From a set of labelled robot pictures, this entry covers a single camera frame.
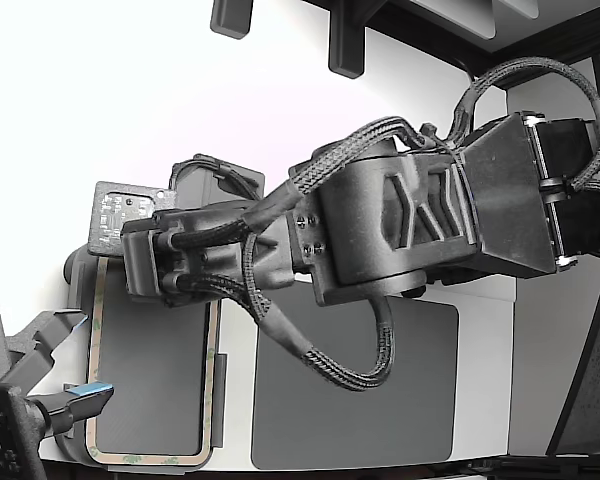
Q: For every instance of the black front frame rail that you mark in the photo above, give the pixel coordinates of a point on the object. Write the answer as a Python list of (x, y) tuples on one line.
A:
[(380, 475)]

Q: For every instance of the light grey holder plate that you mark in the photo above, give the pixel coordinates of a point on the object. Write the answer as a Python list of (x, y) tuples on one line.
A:
[(150, 375)]

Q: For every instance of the fixed gripper camera board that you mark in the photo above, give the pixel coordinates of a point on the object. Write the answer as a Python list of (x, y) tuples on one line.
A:
[(5, 440)]

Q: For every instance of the arm wrist camera board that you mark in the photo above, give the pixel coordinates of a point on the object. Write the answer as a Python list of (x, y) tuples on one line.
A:
[(112, 215)]

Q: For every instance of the dark grey rectangular mat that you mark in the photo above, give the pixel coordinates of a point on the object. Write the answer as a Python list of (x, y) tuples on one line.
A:
[(405, 400)]

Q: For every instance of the black six-joint robot arm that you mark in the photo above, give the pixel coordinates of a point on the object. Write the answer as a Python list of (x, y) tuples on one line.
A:
[(360, 225)]

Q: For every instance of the black bracket foot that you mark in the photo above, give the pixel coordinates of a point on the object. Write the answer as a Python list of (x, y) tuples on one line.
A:
[(231, 20), (346, 45)]

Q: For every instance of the black side post panel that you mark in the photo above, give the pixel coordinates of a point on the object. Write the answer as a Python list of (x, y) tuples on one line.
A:
[(595, 375)]

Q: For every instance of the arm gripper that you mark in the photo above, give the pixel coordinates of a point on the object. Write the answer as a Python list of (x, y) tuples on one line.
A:
[(140, 260)]

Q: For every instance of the tan rectangular frame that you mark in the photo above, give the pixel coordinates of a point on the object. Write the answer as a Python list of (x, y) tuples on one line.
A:
[(145, 457)]

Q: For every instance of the black enclosure frame beam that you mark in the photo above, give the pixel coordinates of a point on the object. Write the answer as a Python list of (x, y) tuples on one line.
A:
[(430, 32)]

